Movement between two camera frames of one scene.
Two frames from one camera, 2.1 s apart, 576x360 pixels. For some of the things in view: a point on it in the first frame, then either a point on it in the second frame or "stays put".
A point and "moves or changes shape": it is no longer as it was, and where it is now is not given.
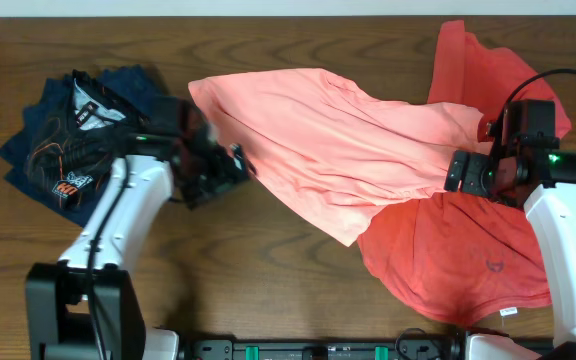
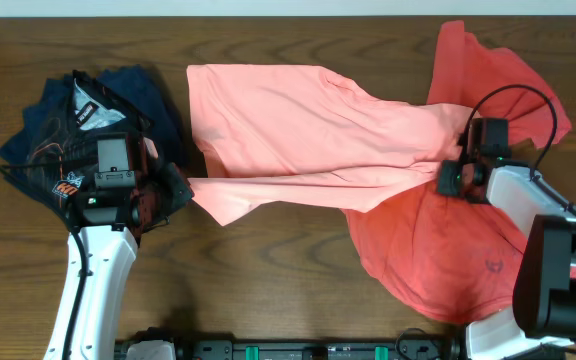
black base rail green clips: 412,344 stays put
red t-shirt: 455,257 stays put
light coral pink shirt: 334,149 moves or changes shape
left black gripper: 230,166 to 169,187
